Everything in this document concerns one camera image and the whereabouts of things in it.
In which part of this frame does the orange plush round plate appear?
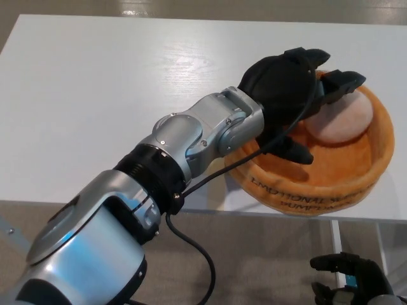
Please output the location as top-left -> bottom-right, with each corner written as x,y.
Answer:
224,69 -> 396,217

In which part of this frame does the white table leg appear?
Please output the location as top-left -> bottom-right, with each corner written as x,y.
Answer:
329,219 -> 347,287
376,222 -> 389,276

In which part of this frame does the pink round plush toy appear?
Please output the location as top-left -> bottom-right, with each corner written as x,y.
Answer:
305,90 -> 375,143

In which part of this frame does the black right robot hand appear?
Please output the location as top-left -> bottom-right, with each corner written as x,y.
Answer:
310,252 -> 396,305

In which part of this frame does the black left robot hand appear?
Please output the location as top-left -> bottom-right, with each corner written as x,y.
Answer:
237,46 -> 367,165

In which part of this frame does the blue-grey metal frame bar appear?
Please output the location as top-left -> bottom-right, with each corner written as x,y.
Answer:
0,215 -> 33,252

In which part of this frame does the beige masking tape strip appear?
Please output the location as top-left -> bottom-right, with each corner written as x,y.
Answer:
206,158 -> 227,211

